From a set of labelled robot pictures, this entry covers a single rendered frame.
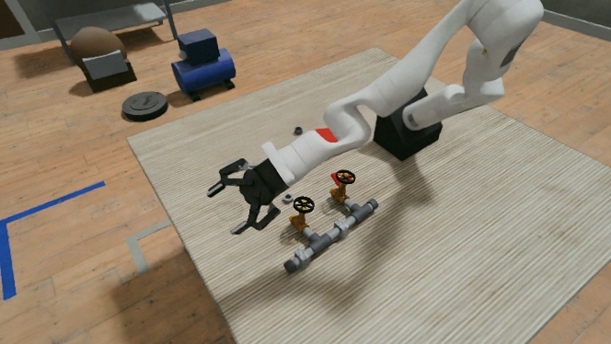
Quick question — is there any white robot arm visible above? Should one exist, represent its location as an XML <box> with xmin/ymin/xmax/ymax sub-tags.
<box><xmin>261</xmin><ymin>0</ymin><xmax>544</xmax><ymax>187</ymax></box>

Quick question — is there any red rectangular box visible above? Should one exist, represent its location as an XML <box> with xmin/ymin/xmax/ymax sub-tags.
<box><xmin>316</xmin><ymin>128</ymin><xmax>338</xmax><ymax>143</ymax></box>

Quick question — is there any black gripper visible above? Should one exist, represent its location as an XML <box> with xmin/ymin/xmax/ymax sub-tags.
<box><xmin>206</xmin><ymin>158</ymin><xmax>290</xmax><ymax>235</ymax></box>

